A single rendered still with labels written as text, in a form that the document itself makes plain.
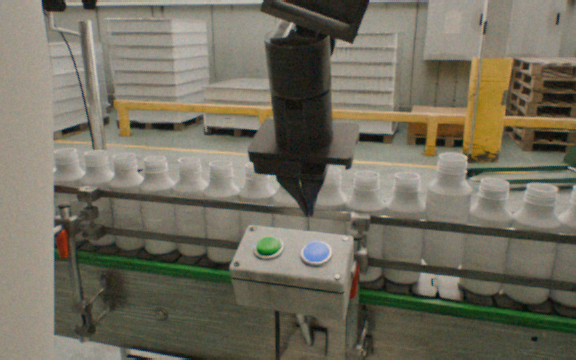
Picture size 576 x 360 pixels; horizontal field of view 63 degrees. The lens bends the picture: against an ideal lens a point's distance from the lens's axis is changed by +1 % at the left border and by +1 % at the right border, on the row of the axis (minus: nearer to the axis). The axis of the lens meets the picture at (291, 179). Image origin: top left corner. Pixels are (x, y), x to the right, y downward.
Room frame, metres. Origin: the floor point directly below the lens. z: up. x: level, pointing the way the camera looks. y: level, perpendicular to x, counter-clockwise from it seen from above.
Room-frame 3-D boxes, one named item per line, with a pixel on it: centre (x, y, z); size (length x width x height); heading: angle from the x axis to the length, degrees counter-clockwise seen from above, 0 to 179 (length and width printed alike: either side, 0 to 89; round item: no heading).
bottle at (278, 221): (0.69, 0.00, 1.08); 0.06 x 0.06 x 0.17
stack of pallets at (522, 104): (5.89, -3.35, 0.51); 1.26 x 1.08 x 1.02; 165
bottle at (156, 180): (0.75, 0.23, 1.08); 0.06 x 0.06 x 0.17
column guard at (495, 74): (4.92, -2.02, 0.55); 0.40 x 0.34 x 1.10; 75
